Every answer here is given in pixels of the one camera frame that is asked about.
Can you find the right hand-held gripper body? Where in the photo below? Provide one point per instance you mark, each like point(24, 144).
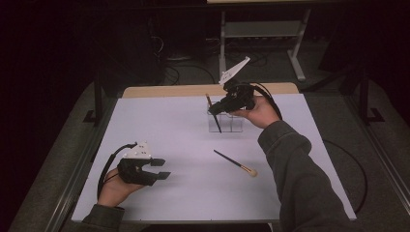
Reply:
point(240, 95)

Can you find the wooden table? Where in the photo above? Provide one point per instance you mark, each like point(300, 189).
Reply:
point(161, 91)

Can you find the black brush with round head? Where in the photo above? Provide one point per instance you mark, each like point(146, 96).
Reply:
point(253, 173)

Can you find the person's right hand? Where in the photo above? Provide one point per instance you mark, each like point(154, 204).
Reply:
point(261, 116)

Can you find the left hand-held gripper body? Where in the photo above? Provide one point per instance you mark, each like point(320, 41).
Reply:
point(133, 174)

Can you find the aluminium frame rail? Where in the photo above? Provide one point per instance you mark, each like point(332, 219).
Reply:
point(74, 180)
point(383, 154)

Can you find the thin black gold-tipped brush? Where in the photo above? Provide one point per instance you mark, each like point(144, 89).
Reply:
point(218, 125)

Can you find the white metal desk frame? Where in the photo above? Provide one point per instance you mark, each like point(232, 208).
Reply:
point(222, 48)

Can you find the person's left hand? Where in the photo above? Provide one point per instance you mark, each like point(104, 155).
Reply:
point(112, 193)

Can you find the black metal stand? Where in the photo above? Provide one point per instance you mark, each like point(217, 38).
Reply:
point(364, 96)
point(97, 96)

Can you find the white board table cover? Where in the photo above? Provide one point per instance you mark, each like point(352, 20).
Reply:
point(193, 199)

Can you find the clear acrylic organizer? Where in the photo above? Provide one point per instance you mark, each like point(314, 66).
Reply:
point(230, 125)

